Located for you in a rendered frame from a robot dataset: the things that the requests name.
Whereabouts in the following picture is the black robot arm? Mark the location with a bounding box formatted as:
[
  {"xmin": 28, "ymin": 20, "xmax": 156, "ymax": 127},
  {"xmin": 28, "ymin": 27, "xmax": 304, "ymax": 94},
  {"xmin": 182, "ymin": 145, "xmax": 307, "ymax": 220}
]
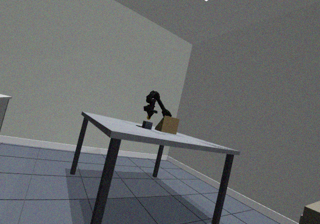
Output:
[{"xmin": 144, "ymin": 90, "xmax": 172, "ymax": 117}]

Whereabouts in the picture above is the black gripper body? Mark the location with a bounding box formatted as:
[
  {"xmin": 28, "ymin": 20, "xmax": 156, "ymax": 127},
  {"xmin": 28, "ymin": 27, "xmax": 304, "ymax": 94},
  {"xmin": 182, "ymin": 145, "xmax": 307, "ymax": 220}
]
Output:
[{"xmin": 144, "ymin": 104, "xmax": 157, "ymax": 114}]

